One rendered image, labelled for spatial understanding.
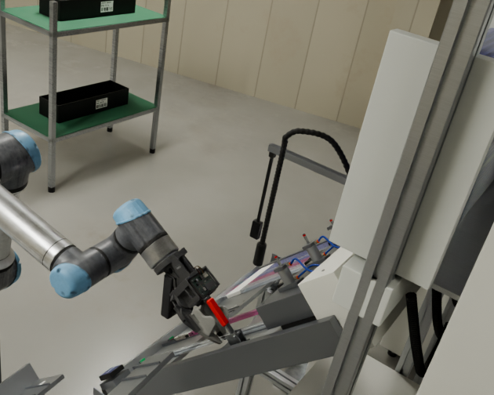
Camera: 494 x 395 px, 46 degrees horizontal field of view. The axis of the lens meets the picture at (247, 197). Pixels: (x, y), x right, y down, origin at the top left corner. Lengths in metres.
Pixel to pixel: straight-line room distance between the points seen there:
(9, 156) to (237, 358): 0.74
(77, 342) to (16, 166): 1.27
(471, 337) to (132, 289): 2.21
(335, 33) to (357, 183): 4.41
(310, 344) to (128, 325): 1.78
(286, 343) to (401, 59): 0.53
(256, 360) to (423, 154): 0.54
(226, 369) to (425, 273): 0.49
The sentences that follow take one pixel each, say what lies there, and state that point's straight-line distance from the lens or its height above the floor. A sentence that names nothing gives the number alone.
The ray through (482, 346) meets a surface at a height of 1.34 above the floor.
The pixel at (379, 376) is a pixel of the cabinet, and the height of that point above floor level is 0.62.
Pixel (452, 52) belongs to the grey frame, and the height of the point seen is 1.71.
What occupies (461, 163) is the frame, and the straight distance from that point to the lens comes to 0.78.
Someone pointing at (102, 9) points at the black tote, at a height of 0.99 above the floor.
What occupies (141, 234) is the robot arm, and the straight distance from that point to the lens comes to 1.28.
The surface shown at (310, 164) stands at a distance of 1.22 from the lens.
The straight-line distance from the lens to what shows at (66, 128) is 3.61.
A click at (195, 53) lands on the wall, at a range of 5.69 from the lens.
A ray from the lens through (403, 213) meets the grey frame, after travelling 0.80.
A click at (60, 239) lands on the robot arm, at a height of 1.10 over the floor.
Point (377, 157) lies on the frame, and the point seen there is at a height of 1.55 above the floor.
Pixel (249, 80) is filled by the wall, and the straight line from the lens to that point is 5.53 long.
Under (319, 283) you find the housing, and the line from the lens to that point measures 0.98.
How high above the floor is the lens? 1.86
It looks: 29 degrees down
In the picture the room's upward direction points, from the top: 11 degrees clockwise
